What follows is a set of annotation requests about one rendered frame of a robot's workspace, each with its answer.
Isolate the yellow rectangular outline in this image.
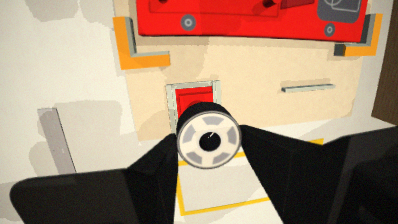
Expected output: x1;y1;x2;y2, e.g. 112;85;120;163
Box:
176;139;324;216

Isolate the black tyre with white wheel rim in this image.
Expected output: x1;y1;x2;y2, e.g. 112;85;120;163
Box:
176;102;243;169

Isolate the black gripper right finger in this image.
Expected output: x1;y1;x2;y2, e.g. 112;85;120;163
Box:
240;124;398;224

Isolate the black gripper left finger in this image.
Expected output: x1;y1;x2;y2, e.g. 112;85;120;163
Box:
9;133;178;224

